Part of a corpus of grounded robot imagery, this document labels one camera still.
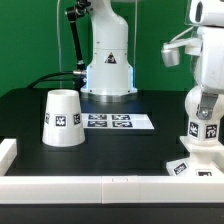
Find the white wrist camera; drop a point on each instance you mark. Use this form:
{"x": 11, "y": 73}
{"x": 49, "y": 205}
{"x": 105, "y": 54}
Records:
{"x": 170, "y": 51}

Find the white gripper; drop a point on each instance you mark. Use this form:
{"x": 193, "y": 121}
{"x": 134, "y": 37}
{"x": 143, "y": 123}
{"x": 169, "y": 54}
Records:
{"x": 209, "y": 69}

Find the white lamp base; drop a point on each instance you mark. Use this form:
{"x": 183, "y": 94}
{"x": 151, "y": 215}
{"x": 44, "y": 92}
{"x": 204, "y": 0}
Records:
{"x": 203, "y": 160}

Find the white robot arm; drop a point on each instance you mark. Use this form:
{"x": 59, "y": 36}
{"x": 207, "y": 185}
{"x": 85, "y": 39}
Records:
{"x": 110, "y": 75}

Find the white lamp shade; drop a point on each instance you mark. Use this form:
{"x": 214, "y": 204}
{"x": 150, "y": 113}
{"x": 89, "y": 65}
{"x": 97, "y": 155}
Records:
{"x": 63, "y": 125}

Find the white marker sheet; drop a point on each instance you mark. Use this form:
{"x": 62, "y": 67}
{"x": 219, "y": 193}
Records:
{"x": 117, "y": 121}

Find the white left rail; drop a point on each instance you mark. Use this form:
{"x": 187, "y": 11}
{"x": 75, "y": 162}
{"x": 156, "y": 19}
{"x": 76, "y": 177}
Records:
{"x": 8, "y": 152}

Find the white lamp bulb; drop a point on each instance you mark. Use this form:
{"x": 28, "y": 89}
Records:
{"x": 204, "y": 112}

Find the white front rail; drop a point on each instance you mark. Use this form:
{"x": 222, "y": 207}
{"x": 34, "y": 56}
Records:
{"x": 110, "y": 190}

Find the white rail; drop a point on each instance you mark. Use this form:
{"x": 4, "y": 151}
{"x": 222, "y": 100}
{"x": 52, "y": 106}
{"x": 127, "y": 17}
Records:
{"x": 110, "y": 190}
{"x": 8, "y": 152}

